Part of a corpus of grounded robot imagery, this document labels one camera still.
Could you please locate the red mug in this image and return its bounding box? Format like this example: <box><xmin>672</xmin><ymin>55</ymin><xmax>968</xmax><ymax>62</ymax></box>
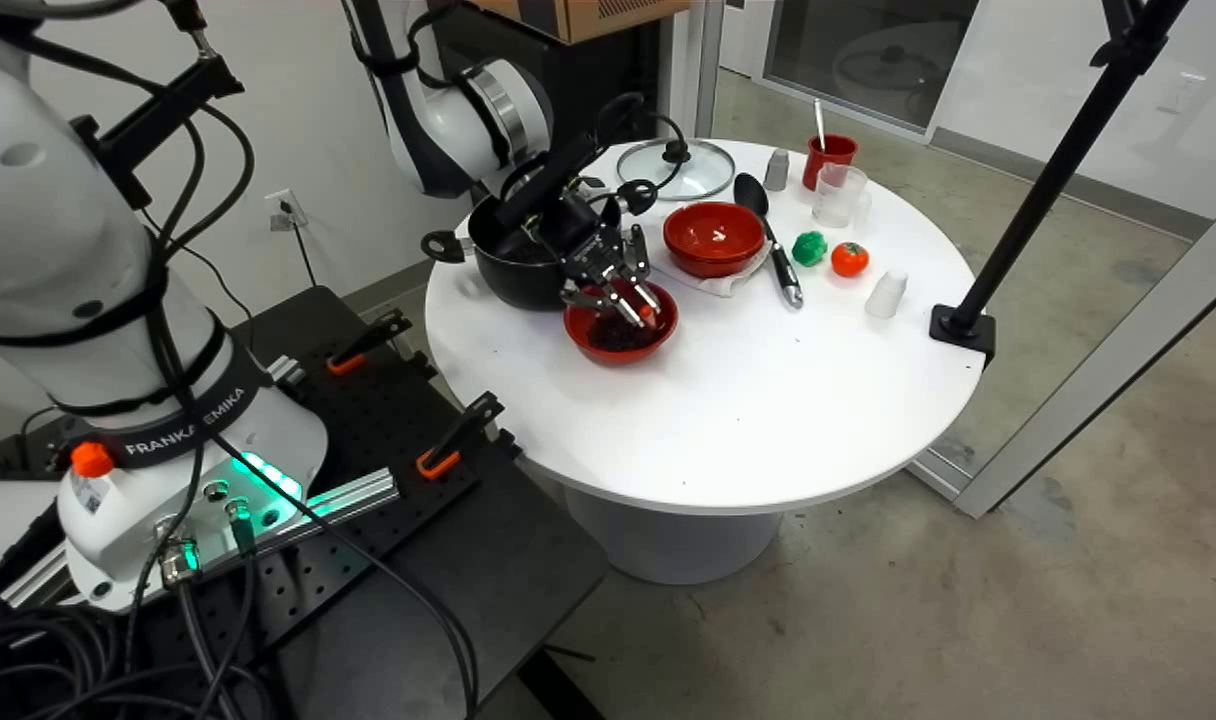
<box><xmin>798</xmin><ymin>135</ymin><xmax>858</xmax><ymax>194</ymax></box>

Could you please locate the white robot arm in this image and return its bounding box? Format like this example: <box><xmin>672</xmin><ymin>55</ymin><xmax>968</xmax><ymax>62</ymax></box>
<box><xmin>0</xmin><ymin>0</ymin><xmax>326</xmax><ymax>614</ymax></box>

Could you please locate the black camera stand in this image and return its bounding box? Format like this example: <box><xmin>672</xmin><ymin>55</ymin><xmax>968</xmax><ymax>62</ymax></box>
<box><xmin>927</xmin><ymin>0</ymin><xmax>1188</xmax><ymax>359</ymax></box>

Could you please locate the white round table pedestal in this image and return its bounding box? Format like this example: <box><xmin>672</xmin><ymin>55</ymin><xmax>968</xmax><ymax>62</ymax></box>
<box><xmin>562</xmin><ymin>494</ymin><xmax>780</xmax><ymax>589</ymax></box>

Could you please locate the black cooking pot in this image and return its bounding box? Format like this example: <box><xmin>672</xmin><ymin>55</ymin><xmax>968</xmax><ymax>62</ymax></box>
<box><xmin>421</xmin><ymin>171</ymin><xmax>640</xmax><ymax>318</ymax></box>

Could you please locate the glass pot lid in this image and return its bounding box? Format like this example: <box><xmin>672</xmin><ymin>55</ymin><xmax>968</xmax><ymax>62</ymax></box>
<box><xmin>615</xmin><ymin>142</ymin><xmax>735</xmax><ymax>200</ymax></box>

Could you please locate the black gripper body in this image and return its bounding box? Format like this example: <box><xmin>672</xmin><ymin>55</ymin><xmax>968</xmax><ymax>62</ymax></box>
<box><xmin>536</xmin><ymin>194</ymin><xmax>623</xmax><ymax>286</ymax></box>

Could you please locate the red bowl with beans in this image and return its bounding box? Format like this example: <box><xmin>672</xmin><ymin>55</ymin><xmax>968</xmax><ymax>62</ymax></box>
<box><xmin>562</xmin><ymin>286</ymin><xmax>681</xmax><ymax>370</ymax></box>

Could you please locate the cardboard box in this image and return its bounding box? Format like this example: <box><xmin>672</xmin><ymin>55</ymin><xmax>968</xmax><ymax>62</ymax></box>
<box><xmin>470</xmin><ymin>0</ymin><xmax>690</xmax><ymax>43</ymax></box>

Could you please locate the green toy ball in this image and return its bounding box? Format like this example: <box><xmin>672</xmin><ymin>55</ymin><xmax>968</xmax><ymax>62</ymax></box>
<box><xmin>791</xmin><ymin>234</ymin><xmax>829</xmax><ymax>267</ymax></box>

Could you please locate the grey pepper shaker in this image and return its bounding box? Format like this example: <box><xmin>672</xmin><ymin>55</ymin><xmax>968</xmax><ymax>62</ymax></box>
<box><xmin>763</xmin><ymin>147</ymin><xmax>788</xmax><ymax>194</ymax></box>

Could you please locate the clear measuring cup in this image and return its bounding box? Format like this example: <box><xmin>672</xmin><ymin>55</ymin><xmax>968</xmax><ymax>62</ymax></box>
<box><xmin>812</xmin><ymin>164</ymin><xmax>869</xmax><ymax>227</ymax></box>

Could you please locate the black ladle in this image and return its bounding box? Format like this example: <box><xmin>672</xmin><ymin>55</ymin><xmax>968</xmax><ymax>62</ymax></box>
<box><xmin>733</xmin><ymin>171</ymin><xmax>802</xmax><ymax>307</ymax></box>

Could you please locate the red empty bowl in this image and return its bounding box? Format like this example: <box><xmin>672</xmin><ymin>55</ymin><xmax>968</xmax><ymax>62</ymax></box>
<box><xmin>663</xmin><ymin>200</ymin><xmax>763</xmax><ymax>282</ymax></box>

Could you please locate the black perforated robot base table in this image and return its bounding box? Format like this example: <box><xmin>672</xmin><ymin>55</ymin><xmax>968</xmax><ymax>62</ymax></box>
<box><xmin>0</xmin><ymin>286</ymin><xmax>613</xmax><ymax>720</ymax></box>

